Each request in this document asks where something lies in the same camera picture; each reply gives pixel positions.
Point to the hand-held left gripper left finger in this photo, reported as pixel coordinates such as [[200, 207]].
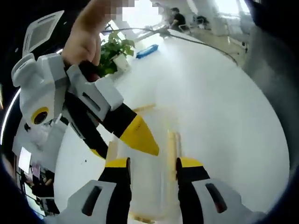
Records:
[[116, 186]]

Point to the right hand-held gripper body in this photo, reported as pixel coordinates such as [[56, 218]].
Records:
[[35, 93]]

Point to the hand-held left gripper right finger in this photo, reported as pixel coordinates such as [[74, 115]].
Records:
[[189, 186]]

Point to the person's right hand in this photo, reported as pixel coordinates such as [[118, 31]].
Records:
[[81, 39]]

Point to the green potted plant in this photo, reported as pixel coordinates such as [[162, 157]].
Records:
[[114, 53]]

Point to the clear tray with tan clasps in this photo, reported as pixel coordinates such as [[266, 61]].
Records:
[[151, 151]]

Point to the ceiling air conditioner vent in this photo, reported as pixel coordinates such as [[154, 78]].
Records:
[[40, 30]]

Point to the blue flat case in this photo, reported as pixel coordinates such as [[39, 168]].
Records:
[[147, 51]]

